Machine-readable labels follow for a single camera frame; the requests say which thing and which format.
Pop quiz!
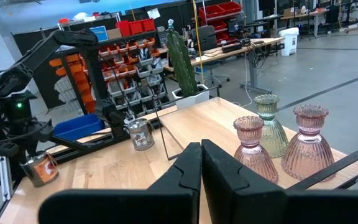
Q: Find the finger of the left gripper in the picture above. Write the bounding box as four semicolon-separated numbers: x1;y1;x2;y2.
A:
0;142;21;157
37;119;56;142

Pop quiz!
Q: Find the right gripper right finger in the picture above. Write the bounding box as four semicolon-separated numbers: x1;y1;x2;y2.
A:
201;139;358;224

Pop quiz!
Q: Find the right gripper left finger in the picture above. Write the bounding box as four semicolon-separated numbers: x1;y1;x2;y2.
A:
39;142;202;224

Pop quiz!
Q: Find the orange labelled tin can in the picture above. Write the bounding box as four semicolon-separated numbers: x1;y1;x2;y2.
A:
20;151;59;189

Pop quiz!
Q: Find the pink ribbed glass candlestick holder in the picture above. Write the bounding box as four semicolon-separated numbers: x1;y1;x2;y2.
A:
280;104;336;181
233;115;279;184

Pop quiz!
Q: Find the green ribbed glass candlestick holder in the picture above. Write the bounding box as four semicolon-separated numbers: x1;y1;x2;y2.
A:
253;94;290;159

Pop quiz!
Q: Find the printed tin can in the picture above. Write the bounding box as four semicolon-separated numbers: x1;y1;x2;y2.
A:
126;118;155;152

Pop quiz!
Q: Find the blue plastic bin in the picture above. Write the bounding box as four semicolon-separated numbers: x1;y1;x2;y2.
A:
53;113;106;141

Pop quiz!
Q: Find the blue sign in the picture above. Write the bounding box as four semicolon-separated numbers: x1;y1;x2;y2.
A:
89;25;109;43

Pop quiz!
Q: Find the parts bin shelving unit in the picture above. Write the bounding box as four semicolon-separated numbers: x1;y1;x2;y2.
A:
96;30;175;121

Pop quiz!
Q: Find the white plant pot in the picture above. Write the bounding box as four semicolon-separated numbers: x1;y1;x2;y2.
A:
172;83;210;110

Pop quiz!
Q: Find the cardboard box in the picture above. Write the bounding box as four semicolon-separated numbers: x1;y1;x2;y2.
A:
106;27;123;40

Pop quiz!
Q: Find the red storage bin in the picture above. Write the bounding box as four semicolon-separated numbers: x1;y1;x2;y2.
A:
129;20;144;35
140;18;157;32
116;20;132;37

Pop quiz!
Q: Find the tall green cactus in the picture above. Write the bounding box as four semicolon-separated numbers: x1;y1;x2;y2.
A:
166;19;200;97

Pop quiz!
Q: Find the white paper sheet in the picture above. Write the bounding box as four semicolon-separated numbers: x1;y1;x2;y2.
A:
147;7;161;20

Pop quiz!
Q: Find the wooden work desk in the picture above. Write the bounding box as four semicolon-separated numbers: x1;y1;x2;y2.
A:
163;37;285;94

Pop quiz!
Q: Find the white trash bin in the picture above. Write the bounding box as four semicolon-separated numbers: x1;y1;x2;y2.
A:
278;27;300;57

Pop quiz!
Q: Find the black office chair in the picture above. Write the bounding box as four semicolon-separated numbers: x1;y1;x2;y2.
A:
194;24;231;85

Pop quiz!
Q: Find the red bin rack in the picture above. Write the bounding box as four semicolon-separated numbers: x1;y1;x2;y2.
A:
198;1;244;44

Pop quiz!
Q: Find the silver aluminium post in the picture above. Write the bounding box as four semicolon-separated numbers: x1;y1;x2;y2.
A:
0;155;14;202

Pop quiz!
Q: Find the orange bin wall rack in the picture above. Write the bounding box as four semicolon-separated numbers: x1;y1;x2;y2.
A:
48;52;96;114

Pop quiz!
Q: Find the wooden shelf black metal frame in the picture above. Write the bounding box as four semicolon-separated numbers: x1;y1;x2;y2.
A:
152;85;358;191

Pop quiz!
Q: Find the yellow hanging cable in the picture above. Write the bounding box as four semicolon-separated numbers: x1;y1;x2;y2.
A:
192;0;205;85

